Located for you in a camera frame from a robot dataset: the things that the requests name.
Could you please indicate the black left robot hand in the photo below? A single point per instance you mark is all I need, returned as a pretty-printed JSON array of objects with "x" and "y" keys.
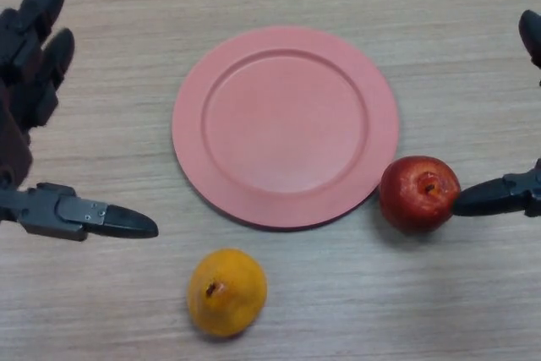
[{"x": 46, "y": 213}]

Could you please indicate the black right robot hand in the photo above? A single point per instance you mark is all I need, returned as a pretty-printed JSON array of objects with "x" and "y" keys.
[{"x": 490, "y": 200}]

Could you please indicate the red apple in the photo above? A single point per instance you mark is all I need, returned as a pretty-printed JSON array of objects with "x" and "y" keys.
[{"x": 406, "y": 196}]

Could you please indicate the pink round plate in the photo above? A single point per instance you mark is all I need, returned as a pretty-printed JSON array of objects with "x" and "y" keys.
[{"x": 283, "y": 124}]

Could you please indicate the yellow pear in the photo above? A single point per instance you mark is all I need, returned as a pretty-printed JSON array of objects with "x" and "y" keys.
[{"x": 232, "y": 306}]

